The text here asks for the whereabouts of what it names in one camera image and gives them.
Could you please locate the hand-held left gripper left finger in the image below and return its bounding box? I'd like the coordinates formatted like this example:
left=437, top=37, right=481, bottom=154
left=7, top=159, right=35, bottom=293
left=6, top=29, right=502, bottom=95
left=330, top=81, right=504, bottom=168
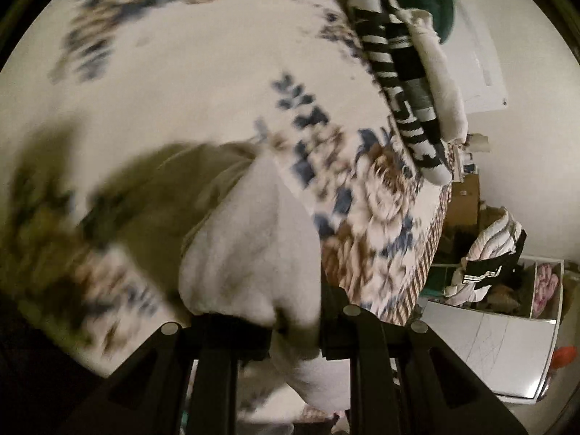
left=59, top=315, right=273, bottom=435

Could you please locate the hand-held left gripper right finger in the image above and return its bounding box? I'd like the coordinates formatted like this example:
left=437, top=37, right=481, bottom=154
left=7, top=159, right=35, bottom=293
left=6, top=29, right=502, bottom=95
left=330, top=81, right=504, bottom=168
left=319, top=285, right=529, bottom=435

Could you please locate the grey long-sleeve shirt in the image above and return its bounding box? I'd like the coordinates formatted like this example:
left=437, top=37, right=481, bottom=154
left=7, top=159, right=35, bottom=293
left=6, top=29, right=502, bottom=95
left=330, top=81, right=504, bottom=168
left=97, top=142, right=352, bottom=413

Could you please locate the pile of clothes on shelf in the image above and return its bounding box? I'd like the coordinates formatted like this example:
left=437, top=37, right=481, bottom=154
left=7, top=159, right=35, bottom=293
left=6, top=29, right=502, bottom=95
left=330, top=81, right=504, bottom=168
left=444, top=211, right=529, bottom=306

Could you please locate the white wardrobe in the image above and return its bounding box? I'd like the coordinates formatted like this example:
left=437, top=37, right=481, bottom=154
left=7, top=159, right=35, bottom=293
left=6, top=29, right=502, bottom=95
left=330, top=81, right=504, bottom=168
left=417, top=256, right=565, bottom=404

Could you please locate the large cardboard box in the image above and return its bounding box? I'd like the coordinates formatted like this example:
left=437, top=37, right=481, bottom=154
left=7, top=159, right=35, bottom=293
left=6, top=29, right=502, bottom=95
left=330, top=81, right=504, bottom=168
left=446, top=177, right=482, bottom=236

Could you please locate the pink bedding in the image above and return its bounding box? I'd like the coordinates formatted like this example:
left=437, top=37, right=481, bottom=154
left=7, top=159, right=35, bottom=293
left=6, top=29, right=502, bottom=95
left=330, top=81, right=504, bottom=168
left=534, top=264, right=559, bottom=319

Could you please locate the orange object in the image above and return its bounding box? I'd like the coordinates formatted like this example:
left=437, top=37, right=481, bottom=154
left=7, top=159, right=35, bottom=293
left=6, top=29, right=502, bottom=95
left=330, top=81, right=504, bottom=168
left=550, top=347, right=579, bottom=372

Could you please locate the white nightstand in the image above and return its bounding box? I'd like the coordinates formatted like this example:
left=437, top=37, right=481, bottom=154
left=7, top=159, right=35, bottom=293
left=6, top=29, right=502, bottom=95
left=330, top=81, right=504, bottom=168
left=454, top=145, right=477, bottom=177

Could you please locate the black white printed folded garment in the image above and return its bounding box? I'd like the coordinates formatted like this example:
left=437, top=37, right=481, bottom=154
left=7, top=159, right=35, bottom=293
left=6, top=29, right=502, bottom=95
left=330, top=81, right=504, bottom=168
left=347, top=0, right=454, bottom=186

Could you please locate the floral blanket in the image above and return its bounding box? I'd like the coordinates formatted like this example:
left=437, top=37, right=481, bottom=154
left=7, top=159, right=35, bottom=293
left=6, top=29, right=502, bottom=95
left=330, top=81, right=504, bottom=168
left=0, top=0, right=449, bottom=418

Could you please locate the white bed headboard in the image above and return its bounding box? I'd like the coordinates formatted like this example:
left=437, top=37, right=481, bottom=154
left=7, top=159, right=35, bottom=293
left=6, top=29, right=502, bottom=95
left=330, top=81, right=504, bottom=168
left=446, top=13, right=508, bottom=114

